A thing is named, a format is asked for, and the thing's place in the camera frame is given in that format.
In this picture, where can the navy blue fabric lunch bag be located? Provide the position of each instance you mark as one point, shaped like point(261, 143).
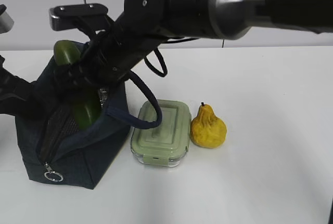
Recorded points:
point(55, 151)

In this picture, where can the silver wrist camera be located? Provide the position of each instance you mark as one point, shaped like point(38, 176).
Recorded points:
point(6, 22)
point(66, 17)

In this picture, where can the green cucumber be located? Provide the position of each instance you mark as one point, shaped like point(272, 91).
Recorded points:
point(84, 103)

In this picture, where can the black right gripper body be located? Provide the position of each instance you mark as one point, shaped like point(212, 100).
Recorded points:
point(110, 54)

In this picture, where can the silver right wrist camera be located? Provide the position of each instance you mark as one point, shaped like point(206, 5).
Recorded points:
point(66, 17)

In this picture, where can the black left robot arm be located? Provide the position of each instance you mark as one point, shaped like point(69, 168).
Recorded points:
point(19, 98)

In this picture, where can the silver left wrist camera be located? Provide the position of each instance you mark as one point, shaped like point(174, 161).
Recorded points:
point(6, 22)

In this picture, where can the green lidded glass food container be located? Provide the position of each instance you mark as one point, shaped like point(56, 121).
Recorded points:
point(167, 144)

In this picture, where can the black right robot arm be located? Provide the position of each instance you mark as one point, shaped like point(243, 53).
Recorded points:
point(232, 19)

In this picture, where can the yellow pear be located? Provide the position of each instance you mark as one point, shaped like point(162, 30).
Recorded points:
point(206, 129)

